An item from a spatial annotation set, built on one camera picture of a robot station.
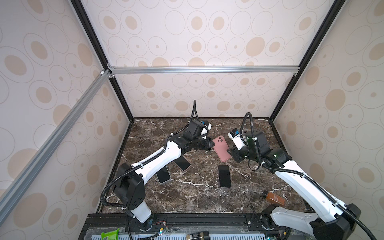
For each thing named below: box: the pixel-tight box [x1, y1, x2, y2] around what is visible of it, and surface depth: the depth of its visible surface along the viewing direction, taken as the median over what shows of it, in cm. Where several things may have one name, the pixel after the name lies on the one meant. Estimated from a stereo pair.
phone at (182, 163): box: [172, 155, 192, 172], surface depth 96 cm
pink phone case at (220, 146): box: [212, 135, 231, 163], surface depth 81 cm
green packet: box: [101, 227, 120, 240], surface depth 70 cm
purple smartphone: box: [218, 165, 232, 188], surface depth 90 cm
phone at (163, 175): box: [156, 165, 171, 184], surface depth 89 cm
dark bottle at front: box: [186, 231, 210, 240], surface depth 69 cm
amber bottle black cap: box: [266, 192, 286, 206], surface depth 79 cm
